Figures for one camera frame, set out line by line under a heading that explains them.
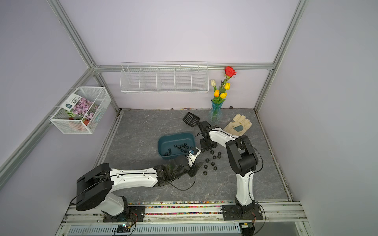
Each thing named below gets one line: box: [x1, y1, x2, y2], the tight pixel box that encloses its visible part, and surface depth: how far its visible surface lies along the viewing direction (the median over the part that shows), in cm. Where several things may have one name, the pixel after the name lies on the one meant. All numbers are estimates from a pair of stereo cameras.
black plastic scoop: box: [182, 112, 201, 128], surface depth 116 cm
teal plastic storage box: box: [157, 132, 196, 160], surface depth 101 cm
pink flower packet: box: [60, 92, 99, 121], surface depth 75 cm
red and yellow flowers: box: [210, 65, 237, 105], surface depth 94 cm
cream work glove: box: [223, 113, 252, 137], surface depth 111 cm
